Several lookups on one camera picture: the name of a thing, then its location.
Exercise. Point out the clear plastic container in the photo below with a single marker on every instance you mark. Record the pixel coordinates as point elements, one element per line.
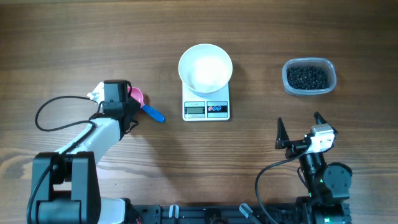
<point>313,61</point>

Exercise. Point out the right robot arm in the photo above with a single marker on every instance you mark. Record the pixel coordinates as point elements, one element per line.
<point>327,184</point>

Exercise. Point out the pink scoop with blue handle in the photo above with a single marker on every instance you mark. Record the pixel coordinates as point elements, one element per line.
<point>139,96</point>

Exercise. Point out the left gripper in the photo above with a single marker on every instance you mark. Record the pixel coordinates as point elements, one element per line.
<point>133,105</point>

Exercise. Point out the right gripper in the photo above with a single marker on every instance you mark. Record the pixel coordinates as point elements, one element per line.
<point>282,142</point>

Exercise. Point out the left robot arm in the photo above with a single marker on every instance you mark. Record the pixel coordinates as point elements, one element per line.
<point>65,183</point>

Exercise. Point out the black beans in container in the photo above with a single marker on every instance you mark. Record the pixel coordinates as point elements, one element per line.
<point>307,77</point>

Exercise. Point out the white digital kitchen scale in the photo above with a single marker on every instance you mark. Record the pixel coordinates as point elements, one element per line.
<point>205,106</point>

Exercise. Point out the white bowl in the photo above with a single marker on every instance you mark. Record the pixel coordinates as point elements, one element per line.
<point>204,69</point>

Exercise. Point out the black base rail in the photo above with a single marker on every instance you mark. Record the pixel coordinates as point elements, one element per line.
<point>281,213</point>

